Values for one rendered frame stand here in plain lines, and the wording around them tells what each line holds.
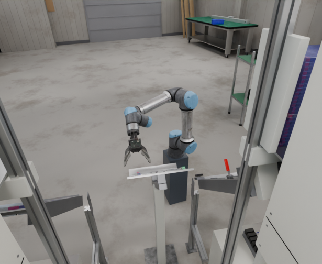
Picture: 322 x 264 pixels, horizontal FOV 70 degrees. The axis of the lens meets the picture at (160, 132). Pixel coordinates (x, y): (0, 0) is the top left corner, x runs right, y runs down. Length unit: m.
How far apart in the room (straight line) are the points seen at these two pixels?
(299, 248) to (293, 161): 0.24
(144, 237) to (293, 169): 1.67
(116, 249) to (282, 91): 1.81
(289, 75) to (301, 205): 0.33
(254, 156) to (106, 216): 1.81
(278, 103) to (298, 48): 0.14
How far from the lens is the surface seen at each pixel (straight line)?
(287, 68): 0.66
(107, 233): 2.26
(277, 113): 0.70
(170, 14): 11.29
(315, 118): 0.62
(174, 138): 1.92
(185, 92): 1.65
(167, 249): 2.10
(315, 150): 0.63
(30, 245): 2.42
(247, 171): 0.84
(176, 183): 2.20
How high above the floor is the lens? 1.81
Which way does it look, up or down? 32 degrees down
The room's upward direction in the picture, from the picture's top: 2 degrees counter-clockwise
